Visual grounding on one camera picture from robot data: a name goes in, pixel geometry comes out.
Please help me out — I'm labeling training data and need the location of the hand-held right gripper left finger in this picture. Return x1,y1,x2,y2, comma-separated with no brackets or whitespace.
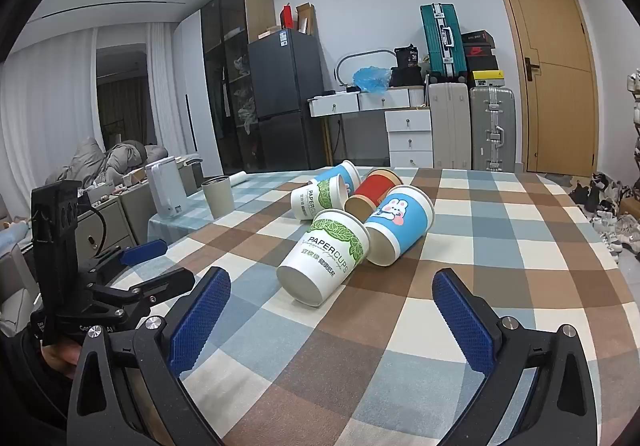
66,266,232,446

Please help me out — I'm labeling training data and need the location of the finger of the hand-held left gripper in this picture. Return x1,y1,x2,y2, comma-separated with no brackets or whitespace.
92,269,196,305
80,239,169,278

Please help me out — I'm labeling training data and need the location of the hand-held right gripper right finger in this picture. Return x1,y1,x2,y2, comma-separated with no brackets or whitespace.
432,269,601,446

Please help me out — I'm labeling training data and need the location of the large white leaf-print paper cup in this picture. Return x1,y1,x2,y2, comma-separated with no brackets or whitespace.
277,209,371,307

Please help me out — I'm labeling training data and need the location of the person's left forearm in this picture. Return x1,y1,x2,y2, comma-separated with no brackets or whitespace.
0,326,71,433

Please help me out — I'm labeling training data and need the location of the blue bunny-print paper cup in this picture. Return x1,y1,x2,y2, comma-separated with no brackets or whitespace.
362,185,436,267

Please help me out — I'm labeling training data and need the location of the red and brown paper cup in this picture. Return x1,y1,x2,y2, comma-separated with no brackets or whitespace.
344,168,405,222

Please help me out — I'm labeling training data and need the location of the small white leaf-print paper cup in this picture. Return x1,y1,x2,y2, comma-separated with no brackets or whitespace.
290,175,349,221

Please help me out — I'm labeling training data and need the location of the blue and white paper cup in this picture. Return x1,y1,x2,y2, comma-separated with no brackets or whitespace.
313,159,362,197

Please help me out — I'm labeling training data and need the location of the person's left hand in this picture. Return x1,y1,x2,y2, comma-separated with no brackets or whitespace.
40,343,83,379

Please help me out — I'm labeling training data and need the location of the grey metal cabinet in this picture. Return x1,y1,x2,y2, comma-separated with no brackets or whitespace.
74,197,137,258

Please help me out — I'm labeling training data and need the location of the white electric kettle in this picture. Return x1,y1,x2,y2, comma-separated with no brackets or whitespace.
144,157,189,219

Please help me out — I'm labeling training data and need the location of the checked tablecloth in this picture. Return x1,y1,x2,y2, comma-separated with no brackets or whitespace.
107,167,634,446

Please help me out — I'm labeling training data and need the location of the grey-green tumbler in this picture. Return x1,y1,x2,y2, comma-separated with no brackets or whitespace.
201,175,235,220

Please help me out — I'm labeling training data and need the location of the grey duvet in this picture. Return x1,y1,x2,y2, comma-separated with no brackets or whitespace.
56,135,168,188

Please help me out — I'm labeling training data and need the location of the white sheer curtain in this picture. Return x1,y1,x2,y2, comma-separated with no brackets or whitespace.
0,19,188,187

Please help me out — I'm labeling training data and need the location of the pile of shoes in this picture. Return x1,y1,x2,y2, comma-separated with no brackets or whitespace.
568,172,640,254

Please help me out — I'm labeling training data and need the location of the dark glass-door cabinet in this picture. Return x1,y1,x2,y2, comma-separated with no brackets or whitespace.
200,0,275,177

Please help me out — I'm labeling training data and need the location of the silver suitcase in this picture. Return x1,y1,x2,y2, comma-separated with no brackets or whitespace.
468,86,517,172

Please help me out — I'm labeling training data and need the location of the beige suitcase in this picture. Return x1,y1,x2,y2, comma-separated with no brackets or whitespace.
427,82,471,171

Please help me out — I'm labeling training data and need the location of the white desk with drawers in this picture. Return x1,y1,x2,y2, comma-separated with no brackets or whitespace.
307,87,434,170

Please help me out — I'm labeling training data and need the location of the black refrigerator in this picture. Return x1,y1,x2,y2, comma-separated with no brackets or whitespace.
248,28,327,172

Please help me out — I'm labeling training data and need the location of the blue plastic bag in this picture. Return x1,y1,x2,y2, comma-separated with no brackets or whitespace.
352,66,392,94

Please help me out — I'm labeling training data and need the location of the black bag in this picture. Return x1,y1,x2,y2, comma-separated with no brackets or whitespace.
389,45,427,88

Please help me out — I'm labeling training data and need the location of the stack of shoe boxes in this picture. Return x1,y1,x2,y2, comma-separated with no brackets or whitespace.
460,30,501,88

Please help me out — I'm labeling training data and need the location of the shoe rack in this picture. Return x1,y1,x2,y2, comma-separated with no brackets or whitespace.
625,68,640,169

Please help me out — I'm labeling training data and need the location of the wooden door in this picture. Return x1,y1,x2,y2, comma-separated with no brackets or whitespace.
487,0,599,178

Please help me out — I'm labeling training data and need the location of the oval desk mirror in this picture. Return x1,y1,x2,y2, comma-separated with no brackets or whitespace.
335,48,396,88

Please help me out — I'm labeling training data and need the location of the open cardboard box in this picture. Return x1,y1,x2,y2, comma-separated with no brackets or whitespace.
295,2,317,35

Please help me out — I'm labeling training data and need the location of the teal suitcase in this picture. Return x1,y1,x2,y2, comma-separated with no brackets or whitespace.
419,3,469,82

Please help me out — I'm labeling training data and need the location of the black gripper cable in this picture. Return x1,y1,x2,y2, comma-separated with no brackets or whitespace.
79,203,109,254

